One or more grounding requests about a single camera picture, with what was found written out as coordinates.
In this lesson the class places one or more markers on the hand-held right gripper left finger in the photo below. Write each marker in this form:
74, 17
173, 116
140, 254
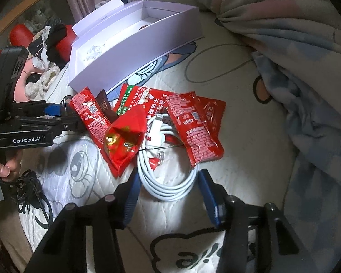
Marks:
132, 193

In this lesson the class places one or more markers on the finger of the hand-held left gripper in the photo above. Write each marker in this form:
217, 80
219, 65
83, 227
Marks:
52, 110
68, 123

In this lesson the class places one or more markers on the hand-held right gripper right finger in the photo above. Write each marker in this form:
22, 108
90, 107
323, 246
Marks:
209, 202

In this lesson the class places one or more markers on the red ketchup packet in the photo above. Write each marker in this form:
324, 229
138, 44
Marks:
196, 133
88, 116

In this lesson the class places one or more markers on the small brown packet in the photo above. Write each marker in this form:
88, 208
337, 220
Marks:
106, 108

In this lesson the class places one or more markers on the shiny red gold packet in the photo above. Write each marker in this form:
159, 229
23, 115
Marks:
125, 136

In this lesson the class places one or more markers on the lavender cardboard box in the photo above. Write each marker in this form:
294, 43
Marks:
125, 59

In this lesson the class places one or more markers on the person's left hand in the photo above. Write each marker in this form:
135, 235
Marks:
1, 170

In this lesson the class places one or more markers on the cream knitted cloth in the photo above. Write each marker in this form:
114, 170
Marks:
45, 79

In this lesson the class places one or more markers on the black cloth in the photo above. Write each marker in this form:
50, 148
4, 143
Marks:
55, 42

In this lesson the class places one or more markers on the white crumpled plastic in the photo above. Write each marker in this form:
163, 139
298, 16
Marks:
94, 51

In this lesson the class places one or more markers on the large red snack packet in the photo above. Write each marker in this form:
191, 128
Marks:
139, 95

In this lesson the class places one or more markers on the lavender box lid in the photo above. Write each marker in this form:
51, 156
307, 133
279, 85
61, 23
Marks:
99, 17

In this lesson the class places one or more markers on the cartoon printed bed sheet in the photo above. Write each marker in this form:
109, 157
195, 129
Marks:
230, 71

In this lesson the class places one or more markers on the plaid blanket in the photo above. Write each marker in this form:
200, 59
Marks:
287, 20

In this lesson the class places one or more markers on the wooden frame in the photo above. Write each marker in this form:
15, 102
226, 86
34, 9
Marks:
22, 8

